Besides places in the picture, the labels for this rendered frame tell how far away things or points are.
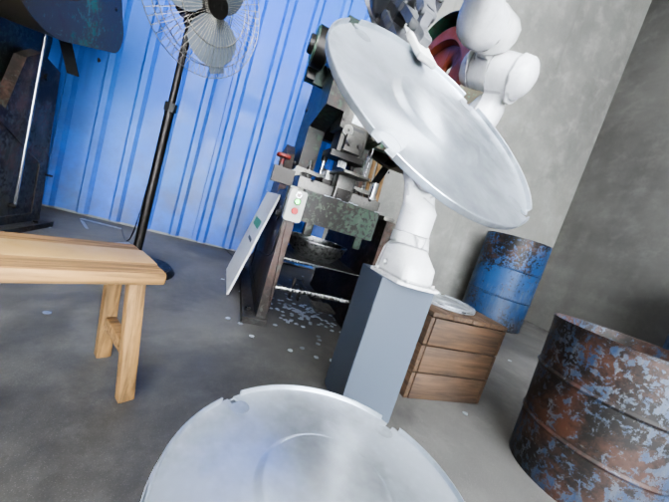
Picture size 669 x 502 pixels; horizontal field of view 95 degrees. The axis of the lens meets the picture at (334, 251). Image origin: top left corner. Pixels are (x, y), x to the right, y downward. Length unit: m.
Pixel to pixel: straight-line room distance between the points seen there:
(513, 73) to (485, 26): 0.16
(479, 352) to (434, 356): 0.21
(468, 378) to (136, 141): 2.64
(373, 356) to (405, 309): 0.17
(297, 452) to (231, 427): 0.07
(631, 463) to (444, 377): 0.53
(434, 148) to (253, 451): 0.34
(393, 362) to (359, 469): 0.66
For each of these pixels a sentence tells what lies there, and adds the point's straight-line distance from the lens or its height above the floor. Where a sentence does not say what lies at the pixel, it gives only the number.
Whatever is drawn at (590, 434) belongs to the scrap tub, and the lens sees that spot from 1.18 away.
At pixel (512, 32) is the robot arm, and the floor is 1.13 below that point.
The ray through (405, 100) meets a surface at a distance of 0.34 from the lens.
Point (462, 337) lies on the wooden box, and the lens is 1.31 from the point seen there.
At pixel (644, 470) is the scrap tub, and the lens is 1.22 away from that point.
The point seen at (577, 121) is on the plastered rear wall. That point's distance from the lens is 4.76.
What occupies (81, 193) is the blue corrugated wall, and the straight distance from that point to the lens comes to 2.94.
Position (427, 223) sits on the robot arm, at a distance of 0.95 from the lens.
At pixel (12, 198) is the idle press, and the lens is 2.28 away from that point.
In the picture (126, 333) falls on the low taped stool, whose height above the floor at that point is 0.18.
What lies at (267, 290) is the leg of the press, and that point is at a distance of 1.42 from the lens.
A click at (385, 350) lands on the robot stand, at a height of 0.24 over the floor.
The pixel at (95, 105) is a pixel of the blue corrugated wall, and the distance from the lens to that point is 2.96.
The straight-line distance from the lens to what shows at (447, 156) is 0.33.
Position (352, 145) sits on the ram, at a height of 0.93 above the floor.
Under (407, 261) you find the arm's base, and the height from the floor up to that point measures 0.51.
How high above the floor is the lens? 0.58
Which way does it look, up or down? 7 degrees down
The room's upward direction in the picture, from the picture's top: 17 degrees clockwise
